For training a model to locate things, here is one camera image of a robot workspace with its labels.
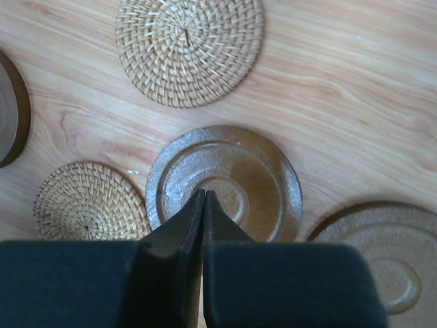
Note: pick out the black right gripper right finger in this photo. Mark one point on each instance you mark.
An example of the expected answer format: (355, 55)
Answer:
(251, 284)

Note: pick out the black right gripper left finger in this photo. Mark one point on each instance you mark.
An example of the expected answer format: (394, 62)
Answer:
(164, 283)

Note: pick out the brown wooden coaster middle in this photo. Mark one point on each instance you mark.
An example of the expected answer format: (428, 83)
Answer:
(255, 182)

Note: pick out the brown wooden coaster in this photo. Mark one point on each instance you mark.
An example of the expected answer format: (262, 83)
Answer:
(15, 112)
(255, 182)
(398, 241)

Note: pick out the woven rattan coaster right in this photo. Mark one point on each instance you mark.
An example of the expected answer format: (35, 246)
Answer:
(88, 201)

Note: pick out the woven rattan coaster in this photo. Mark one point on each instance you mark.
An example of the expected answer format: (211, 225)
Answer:
(88, 201)
(187, 54)

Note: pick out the brown wooden coaster right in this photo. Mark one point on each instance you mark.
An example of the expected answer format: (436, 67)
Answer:
(398, 241)

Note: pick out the brown wooden coaster left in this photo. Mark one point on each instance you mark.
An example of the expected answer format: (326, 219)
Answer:
(15, 112)

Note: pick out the woven rattan coaster left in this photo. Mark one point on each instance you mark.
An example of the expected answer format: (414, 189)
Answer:
(187, 54)

